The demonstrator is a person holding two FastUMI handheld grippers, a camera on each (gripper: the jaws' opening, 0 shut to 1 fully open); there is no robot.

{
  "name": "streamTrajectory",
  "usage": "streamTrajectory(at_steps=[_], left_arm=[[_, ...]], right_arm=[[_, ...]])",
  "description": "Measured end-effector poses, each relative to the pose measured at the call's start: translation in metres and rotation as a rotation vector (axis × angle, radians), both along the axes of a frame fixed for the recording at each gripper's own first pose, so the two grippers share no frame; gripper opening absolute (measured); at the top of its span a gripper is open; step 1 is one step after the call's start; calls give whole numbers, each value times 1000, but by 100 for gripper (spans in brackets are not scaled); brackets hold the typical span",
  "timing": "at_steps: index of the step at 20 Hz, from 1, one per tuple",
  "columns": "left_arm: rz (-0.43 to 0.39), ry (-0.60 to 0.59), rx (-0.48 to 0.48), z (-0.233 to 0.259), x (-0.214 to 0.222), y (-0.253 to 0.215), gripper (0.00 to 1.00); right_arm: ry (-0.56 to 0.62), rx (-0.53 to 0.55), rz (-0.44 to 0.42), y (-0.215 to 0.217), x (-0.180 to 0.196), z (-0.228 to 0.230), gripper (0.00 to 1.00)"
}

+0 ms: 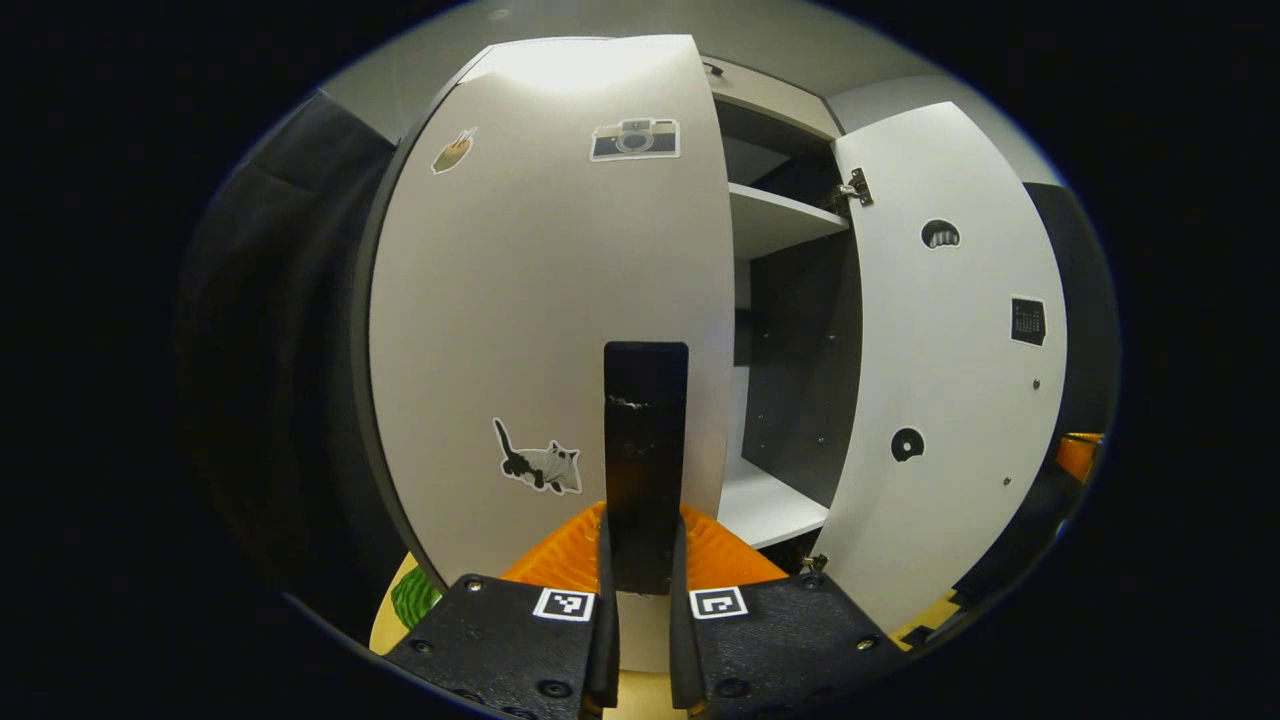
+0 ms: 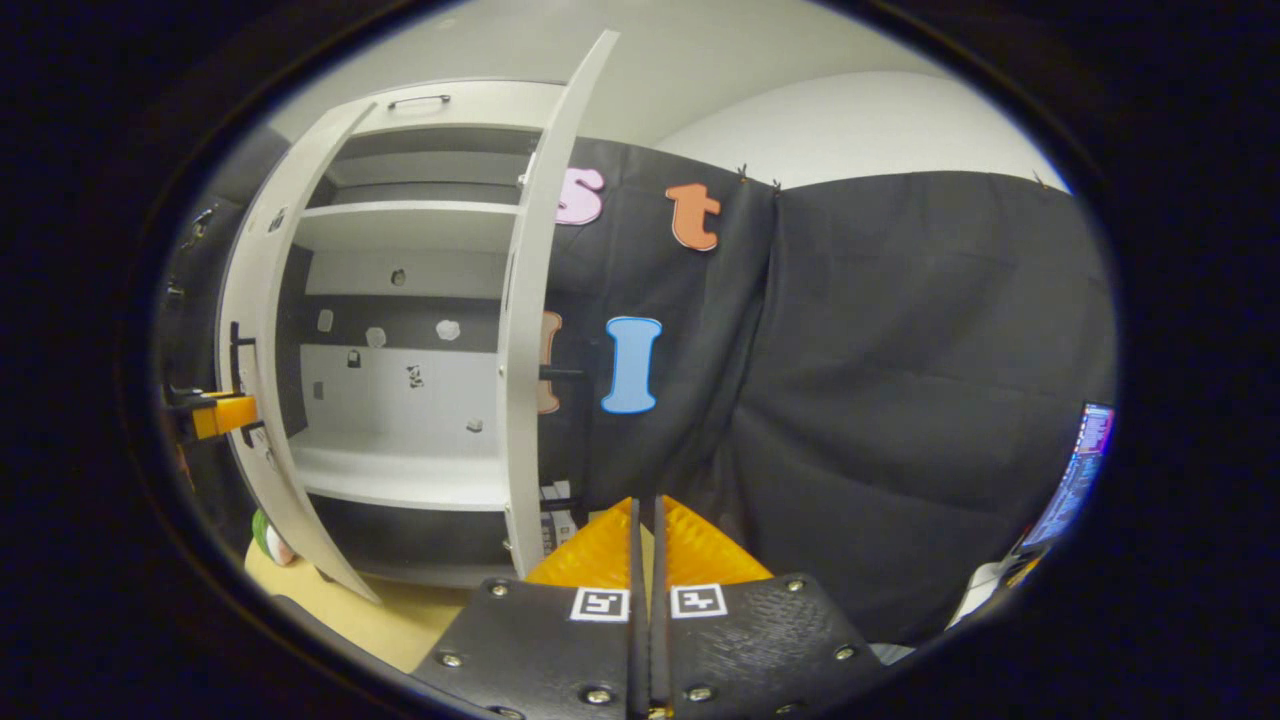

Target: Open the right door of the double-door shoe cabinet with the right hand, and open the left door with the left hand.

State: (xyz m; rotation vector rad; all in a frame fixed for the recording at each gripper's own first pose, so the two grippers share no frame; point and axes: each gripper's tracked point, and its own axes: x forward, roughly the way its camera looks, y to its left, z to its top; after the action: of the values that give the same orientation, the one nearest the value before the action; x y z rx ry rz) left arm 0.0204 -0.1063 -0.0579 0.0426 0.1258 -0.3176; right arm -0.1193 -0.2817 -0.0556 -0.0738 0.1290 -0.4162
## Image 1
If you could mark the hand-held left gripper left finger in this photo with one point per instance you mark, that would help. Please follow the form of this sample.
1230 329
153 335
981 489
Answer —
607 650

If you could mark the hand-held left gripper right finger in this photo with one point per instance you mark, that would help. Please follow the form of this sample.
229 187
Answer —
682 650

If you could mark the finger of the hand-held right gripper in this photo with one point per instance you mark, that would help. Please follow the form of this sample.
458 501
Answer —
1078 455

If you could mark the grey cabinet door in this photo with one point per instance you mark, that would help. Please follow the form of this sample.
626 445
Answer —
540 300
950 400

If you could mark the grey double-door shoe cabinet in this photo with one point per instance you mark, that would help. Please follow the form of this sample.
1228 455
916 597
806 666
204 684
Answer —
800 380

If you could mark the metal door hinge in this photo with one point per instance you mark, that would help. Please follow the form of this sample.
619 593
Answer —
855 188
815 562

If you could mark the white lower cabinet shelf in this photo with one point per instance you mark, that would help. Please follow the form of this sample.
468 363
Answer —
765 505

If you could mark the white cabinet shelf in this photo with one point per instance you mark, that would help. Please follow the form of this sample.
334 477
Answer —
775 220
765 505

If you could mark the white upper cabinet shelf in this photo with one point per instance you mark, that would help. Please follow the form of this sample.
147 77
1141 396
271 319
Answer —
775 220

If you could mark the grey cabinet drawer front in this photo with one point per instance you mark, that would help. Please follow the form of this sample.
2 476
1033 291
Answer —
770 100

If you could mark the black backdrop cloth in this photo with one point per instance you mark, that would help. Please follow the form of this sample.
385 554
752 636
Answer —
290 350
1085 330

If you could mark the green round floor mat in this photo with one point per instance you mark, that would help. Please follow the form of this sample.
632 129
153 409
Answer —
415 598

